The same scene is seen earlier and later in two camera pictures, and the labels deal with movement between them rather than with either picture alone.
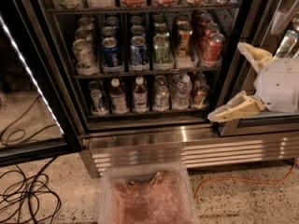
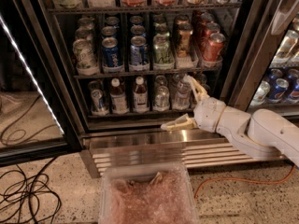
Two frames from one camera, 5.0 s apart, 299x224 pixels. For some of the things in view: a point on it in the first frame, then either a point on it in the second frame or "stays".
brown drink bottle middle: [140, 101] stays
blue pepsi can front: [138, 50] stays
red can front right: [212, 49] stays
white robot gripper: [277, 86] → [207, 114]
